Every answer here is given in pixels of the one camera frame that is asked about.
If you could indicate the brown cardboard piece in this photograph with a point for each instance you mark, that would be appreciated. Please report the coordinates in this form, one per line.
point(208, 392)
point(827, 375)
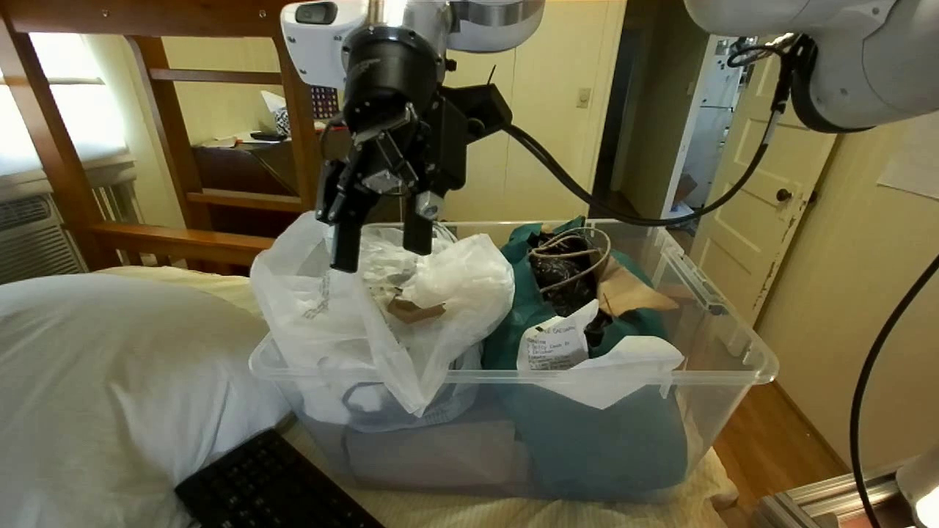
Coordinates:
point(634, 291)

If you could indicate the cream panelled door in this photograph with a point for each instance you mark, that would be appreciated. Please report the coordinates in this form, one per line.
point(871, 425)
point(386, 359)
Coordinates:
point(782, 186)

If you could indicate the white plastic bag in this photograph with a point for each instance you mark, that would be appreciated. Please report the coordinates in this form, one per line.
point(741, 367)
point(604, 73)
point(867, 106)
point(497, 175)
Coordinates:
point(331, 334)

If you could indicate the grey box inside storage box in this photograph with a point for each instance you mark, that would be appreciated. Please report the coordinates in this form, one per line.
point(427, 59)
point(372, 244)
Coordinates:
point(430, 458)

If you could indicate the window air conditioner unit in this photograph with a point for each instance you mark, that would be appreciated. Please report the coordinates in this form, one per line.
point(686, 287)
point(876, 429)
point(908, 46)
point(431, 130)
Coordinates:
point(39, 224)

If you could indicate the dark round door knob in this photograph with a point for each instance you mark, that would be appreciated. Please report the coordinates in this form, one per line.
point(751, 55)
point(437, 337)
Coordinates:
point(783, 196)

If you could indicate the dark wooden dresser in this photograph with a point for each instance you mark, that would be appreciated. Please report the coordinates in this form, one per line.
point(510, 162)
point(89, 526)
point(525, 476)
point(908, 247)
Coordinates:
point(245, 171)

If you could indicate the teal green cloth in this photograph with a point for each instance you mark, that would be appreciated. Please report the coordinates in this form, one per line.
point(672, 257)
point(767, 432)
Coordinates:
point(604, 451)

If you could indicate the aluminium robot mounting plate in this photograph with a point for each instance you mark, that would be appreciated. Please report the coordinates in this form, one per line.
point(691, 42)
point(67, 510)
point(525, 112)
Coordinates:
point(830, 502)

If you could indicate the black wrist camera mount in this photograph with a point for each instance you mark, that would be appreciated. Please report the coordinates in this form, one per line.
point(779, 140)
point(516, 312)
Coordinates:
point(480, 128)

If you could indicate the white paper sheet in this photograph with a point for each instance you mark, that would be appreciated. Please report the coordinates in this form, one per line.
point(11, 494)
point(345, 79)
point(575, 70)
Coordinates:
point(612, 376)

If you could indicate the paper sheet on wall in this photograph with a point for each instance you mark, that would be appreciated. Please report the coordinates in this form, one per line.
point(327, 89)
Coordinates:
point(914, 162)

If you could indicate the white pillow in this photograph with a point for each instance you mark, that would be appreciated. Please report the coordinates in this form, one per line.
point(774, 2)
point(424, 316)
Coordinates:
point(107, 392)

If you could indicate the clear plastic storage box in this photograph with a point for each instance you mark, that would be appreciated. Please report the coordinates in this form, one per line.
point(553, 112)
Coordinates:
point(723, 392)

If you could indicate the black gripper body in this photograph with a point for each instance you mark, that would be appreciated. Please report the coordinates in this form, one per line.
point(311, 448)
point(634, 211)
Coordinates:
point(396, 89)

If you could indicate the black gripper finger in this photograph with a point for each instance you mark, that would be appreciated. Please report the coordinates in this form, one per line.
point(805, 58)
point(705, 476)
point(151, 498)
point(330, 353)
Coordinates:
point(346, 224)
point(419, 224)

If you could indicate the black computer keyboard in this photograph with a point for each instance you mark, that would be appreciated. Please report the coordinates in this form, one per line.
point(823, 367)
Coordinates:
point(268, 489)

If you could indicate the pale yellow bed sheet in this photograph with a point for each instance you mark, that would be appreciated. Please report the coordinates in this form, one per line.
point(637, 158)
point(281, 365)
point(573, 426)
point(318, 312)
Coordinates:
point(587, 514)

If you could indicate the cream closet doors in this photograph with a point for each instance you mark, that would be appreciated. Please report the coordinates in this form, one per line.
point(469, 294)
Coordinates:
point(547, 118)

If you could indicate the wooden bunk bed frame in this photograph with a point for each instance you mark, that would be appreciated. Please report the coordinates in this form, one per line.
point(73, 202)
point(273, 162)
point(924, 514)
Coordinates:
point(295, 147)

